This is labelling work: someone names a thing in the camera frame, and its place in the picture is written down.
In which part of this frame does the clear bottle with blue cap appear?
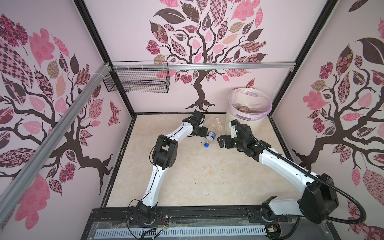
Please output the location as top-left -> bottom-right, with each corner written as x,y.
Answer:
204,131 -> 216,148

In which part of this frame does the clear bottle with white cap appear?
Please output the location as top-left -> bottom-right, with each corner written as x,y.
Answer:
215,117 -> 225,135

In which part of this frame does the crushed orange coffee bottle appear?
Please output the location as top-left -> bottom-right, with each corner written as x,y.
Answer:
237,105 -> 250,113

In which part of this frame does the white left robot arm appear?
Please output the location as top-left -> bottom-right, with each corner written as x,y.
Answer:
136,116 -> 208,224

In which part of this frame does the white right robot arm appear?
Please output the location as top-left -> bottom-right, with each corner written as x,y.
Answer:
218,120 -> 339,224

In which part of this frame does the white bin with purple liner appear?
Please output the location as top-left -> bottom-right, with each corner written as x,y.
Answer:
224,88 -> 272,135

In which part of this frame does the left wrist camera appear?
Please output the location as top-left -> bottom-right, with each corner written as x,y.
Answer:
190,110 -> 205,125

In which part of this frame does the aluminium rail on back wall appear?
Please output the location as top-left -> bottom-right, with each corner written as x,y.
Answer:
113,61 -> 296,71

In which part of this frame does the aluminium rail on wall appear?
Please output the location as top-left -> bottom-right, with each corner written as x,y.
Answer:
1,63 -> 111,225
113,61 -> 296,71

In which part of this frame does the black wire mesh basket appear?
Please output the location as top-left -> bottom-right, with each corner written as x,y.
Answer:
103,60 -> 171,94

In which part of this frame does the white slotted cable duct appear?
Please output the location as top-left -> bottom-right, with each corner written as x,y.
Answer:
93,226 -> 267,240

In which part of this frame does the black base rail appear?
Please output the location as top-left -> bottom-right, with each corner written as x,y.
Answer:
80,203 -> 341,240

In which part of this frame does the black corrugated cable conduit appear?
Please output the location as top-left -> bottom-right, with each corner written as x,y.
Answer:
233,119 -> 367,225

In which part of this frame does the black corner frame post right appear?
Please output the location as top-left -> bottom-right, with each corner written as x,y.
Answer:
270,0 -> 340,106

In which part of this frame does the black corner frame post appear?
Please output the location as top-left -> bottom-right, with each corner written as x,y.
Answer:
270,0 -> 340,106
74,0 -> 136,117

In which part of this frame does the black corner frame post left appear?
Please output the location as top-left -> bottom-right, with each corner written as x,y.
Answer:
74,0 -> 136,117

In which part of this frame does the aluminium rail on left wall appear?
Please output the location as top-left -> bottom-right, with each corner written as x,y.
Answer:
1,63 -> 111,225

